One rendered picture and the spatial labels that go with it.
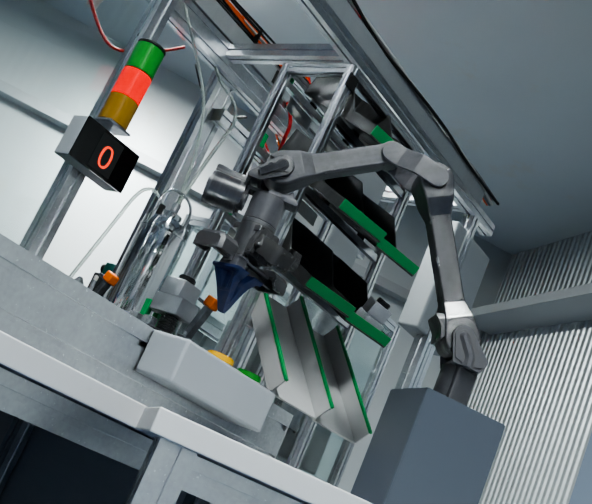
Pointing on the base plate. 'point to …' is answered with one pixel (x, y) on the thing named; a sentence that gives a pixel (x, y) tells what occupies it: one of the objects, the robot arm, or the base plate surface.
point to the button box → (205, 380)
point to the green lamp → (146, 58)
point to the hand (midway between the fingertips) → (229, 292)
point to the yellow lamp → (119, 109)
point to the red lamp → (132, 83)
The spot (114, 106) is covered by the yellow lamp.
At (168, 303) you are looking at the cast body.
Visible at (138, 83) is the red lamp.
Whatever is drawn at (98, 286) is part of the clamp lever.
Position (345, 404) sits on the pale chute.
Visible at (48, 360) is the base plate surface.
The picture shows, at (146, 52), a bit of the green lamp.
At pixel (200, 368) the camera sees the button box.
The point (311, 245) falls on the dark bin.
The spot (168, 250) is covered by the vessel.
